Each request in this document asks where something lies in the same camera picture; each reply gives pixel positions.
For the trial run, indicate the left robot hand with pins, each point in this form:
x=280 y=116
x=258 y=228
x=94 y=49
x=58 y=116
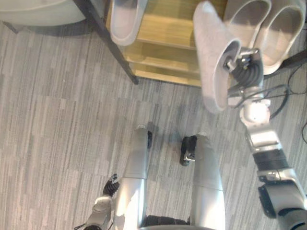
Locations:
x=110 y=185

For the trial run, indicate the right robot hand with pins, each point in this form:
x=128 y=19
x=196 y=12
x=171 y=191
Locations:
x=247 y=74

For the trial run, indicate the grey white slipper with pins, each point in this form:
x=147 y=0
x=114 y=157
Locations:
x=249 y=21
x=124 y=21
x=208 y=48
x=280 y=31

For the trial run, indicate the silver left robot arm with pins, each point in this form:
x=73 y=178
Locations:
x=102 y=206

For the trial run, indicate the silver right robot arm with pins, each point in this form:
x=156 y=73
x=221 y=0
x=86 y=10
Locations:
x=263 y=139

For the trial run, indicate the silver left robot leg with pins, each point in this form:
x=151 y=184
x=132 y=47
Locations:
x=134 y=191

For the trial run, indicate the dark left robot foot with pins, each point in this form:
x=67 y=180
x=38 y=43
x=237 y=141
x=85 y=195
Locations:
x=150 y=139

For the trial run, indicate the black robot waist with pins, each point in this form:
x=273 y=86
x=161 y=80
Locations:
x=165 y=220

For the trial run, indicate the white round seat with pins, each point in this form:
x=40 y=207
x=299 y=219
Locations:
x=36 y=12

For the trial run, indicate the wooden shoe rack black frame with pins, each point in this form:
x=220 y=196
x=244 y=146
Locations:
x=168 y=31

